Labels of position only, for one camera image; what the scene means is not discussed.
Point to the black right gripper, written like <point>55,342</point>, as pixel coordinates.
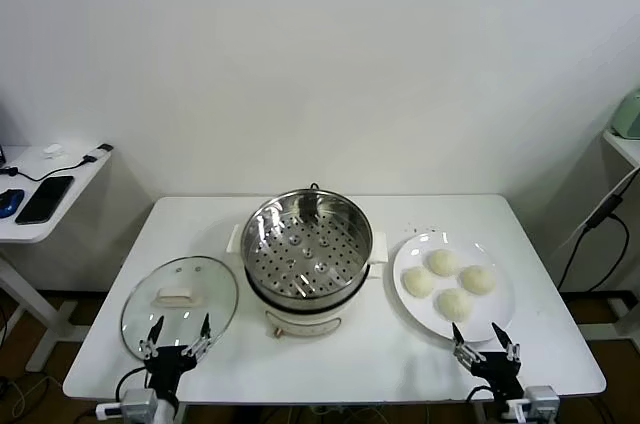
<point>497,369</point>

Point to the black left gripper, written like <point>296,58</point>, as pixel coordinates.
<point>167,359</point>

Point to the round glass pot lid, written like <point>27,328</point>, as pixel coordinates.
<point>180,289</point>

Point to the white steamed baozi bun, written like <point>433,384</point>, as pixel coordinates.
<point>444,262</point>
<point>477,279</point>
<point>454,304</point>
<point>419,282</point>

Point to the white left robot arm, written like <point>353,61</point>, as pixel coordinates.
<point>167,414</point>

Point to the stainless steel steamer basket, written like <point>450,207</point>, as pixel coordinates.
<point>310,244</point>

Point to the round white plate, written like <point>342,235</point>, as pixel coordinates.
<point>412,256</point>

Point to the white electric cooking pot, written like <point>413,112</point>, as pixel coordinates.
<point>300,319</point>

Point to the white side desk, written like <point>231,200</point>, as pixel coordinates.
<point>75,194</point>

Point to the black smartphone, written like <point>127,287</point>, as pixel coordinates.
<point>45,199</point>

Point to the blue computer mouse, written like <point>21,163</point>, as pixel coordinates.
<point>11,201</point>

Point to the small white case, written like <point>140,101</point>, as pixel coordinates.
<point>51,150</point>

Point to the white shelf desk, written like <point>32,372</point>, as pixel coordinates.
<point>625,146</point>

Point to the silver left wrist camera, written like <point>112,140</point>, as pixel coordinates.
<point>139,403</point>

